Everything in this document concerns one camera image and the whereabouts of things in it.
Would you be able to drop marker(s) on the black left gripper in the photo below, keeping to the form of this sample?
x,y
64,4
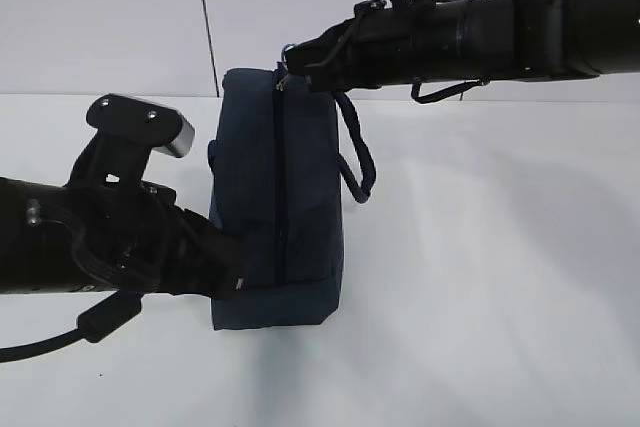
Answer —
x,y
155,246

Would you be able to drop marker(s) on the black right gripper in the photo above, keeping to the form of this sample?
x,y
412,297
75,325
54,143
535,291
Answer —
x,y
382,47

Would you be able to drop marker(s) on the navy blue lunch bag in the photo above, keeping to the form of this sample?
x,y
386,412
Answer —
x,y
281,159

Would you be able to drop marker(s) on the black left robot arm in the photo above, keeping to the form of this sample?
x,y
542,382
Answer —
x,y
108,229

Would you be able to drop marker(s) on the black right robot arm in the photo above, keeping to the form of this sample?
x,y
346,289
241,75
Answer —
x,y
449,48

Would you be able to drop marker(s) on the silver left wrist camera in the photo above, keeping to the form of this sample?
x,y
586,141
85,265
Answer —
x,y
161,128

